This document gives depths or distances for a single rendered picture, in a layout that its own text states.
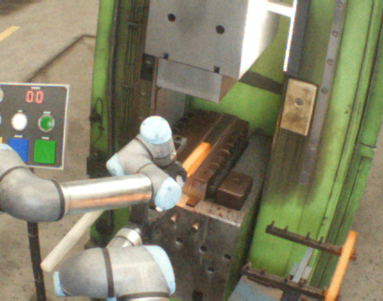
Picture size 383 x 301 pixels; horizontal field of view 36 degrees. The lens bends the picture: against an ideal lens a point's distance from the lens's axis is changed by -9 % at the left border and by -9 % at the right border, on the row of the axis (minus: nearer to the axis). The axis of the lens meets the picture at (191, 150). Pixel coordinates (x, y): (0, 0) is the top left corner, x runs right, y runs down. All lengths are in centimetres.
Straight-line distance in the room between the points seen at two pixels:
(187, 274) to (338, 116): 77
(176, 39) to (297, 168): 58
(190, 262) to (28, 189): 95
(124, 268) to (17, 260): 185
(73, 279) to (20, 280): 169
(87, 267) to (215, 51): 78
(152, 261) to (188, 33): 74
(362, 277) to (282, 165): 139
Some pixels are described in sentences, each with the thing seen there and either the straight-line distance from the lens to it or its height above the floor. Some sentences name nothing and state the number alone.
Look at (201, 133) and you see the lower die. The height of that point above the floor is 99.
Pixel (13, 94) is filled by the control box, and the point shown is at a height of 117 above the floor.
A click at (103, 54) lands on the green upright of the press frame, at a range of 216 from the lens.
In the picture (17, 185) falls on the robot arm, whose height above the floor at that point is 136.
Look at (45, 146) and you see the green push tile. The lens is 208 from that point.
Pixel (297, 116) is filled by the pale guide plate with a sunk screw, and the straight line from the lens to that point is 195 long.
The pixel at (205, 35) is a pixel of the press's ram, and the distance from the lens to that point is 181.
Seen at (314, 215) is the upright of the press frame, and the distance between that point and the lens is 216.
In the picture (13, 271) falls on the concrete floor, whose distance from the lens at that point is 308.
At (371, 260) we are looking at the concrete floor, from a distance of 344.
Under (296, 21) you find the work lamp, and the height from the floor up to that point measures 156.
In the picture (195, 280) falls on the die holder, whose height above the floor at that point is 60.
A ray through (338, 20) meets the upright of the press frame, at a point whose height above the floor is 159.
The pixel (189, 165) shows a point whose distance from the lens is 205.
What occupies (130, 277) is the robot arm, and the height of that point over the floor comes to 124.
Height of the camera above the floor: 218
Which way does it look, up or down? 33 degrees down
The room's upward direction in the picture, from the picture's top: 7 degrees clockwise
